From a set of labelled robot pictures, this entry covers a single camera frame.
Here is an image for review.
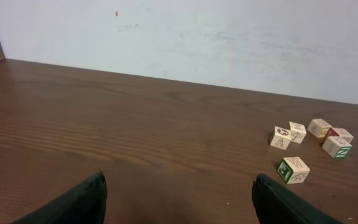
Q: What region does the wooden block upper left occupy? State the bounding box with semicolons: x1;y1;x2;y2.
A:
289;121;306;144

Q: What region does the wooden block upper right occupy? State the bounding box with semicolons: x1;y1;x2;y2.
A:
324;128;354;143

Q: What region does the wooden block yellow edge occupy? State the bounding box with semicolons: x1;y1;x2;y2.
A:
307;119;332;139

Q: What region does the wooden block red picture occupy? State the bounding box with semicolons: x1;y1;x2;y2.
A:
270;126;291;150

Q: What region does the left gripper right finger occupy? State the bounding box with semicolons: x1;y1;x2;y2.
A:
252;174;339;224

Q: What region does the wooden block teal letter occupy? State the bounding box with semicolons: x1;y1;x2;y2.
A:
322;136;353;159

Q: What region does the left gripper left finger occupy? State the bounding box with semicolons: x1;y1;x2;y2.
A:
14;171;107;224

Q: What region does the wooden block near blue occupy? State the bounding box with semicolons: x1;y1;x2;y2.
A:
277;157;310;184

